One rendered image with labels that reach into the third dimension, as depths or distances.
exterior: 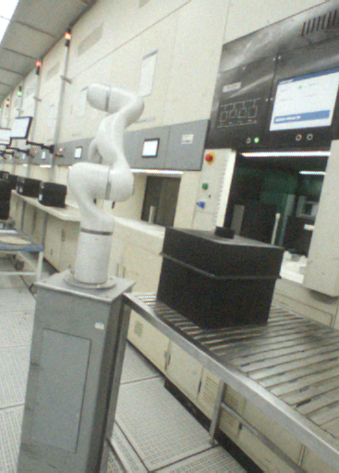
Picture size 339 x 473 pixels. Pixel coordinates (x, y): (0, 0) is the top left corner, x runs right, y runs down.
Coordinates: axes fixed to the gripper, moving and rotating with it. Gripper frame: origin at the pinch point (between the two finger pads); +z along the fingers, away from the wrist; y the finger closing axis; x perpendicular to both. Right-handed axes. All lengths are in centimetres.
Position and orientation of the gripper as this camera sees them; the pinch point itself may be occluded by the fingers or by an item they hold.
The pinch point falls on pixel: (103, 206)
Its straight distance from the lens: 180.5
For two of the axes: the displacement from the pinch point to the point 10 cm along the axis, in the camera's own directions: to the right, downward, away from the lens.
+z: -1.6, 9.8, 1.1
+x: -1.6, -1.4, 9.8
